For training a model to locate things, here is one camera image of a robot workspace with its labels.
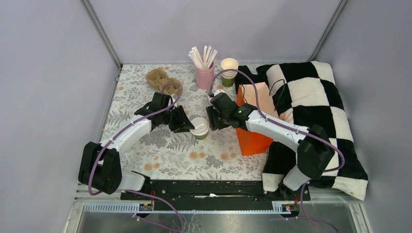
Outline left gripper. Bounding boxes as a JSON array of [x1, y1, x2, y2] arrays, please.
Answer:
[[161, 105, 195, 133]]

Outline white plastic lid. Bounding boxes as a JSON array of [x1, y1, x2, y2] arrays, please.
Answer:
[[190, 117, 209, 136]]

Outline orange paper bag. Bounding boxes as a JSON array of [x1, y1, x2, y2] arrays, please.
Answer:
[[236, 83, 279, 156]]

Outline green paper cup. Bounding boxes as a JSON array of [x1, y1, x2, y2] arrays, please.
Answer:
[[193, 132, 208, 140]]

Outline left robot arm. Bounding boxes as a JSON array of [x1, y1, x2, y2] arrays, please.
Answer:
[[78, 92, 195, 200]]

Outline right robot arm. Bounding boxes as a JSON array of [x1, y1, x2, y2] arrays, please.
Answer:
[[206, 90, 335, 200]]

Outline floral tablecloth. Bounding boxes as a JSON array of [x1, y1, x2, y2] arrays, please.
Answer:
[[102, 65, 267, 181]]

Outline pink straw holder cup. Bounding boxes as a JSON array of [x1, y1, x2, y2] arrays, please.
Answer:
[[195, 62, 215, 90]]

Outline stack of paper cups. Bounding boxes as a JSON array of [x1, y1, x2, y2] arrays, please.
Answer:
[[221, 58, 239, 87]]

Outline black cloth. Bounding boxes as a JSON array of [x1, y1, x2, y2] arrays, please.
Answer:
[[235, 65, 268, 92]]

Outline brown pulp cup carrier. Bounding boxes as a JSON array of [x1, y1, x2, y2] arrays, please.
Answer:
[[145, 67, 183, 95]]

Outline black white checkered pillow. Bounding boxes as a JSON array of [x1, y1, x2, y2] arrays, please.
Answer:
[[257, 61, 368, 200]]

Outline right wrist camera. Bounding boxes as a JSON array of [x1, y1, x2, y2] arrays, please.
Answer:
[[208, 89, 226, 98]]

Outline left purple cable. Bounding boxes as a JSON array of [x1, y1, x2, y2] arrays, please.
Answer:
[[87, 83, 186, 233]]

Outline purple cable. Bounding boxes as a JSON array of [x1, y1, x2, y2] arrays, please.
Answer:
[[87, 83, 186, 233], [208, 68, 345, 233]]

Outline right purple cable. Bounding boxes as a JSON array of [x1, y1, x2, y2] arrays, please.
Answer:
[[208, 68, 345, 233]]

